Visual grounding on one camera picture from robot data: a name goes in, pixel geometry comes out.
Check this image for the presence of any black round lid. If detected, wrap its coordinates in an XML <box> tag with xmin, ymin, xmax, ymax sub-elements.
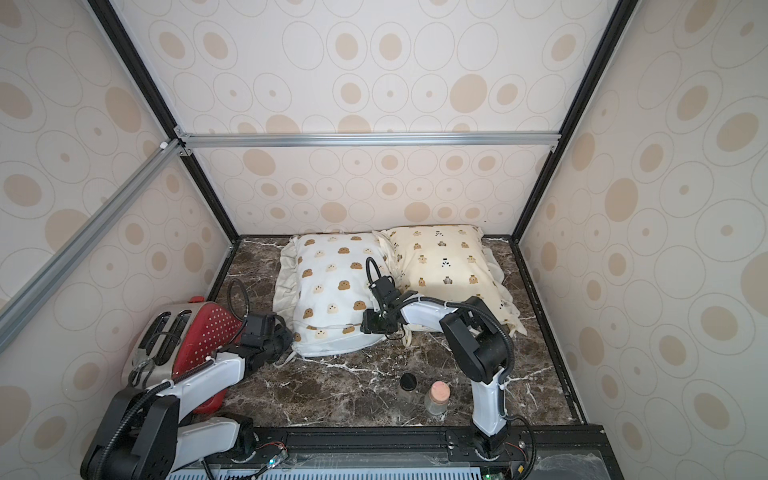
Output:
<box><xmin>399</xmin><ymin>372</ymin><xmax>418</xmax><ymax>392</ymax></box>

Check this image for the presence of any horizontal aluminium frame bar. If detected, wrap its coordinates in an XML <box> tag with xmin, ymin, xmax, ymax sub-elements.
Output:
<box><xmin>180</xmin><ymin>131</ymin><xmax>561</xmax><ymax>148</ymax></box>

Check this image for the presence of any red polka dot toaster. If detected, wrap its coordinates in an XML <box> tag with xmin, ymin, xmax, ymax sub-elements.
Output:
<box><xmin>121</xmin><ymin>297</ymin><xmax>245</xmax><ymax>415</ymax></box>

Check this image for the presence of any clear jar pink lid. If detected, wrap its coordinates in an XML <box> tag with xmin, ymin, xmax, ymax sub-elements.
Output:
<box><xmin>424</xmin><ymin>381</ymin><xmax>451</xmax><ymax>417</ymax></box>

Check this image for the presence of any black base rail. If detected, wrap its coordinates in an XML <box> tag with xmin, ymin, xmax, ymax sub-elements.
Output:
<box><xmin>207</xmin><ymin>425</ymin><xmax>623</xmax><ymax>479</ymax></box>

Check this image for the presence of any diagonal aluminium frame bar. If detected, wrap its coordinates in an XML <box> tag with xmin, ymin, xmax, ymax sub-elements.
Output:
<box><xmin>1</xmin><ymin>139</ymin><xmax>181</xmax><ymax>350</ymax></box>

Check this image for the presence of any cream animal print pillow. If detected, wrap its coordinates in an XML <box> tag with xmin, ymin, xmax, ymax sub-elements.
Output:
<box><xmin>374</xmin><ymin>225</ymin><xmax>527</xmax><ymax>335</ymax></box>

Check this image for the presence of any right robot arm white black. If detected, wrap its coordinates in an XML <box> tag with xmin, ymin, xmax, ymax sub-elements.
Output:
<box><xmin>361</xmin><ymin>257</ymin><xmax>515</xmax><ymax>459</ymax></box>

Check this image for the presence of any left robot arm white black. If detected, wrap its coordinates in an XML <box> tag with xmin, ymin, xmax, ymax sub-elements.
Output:
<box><xmin>80</xmin><ymin>297</ymin><xmax>296</xmax><ymax>479</ymax></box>

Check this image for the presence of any white bear print pillow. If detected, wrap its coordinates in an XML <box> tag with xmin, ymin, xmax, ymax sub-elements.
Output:
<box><xmin>273</xmin><ymin>233</ymin><xmax>389</xmax><ymax>358</ymax></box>

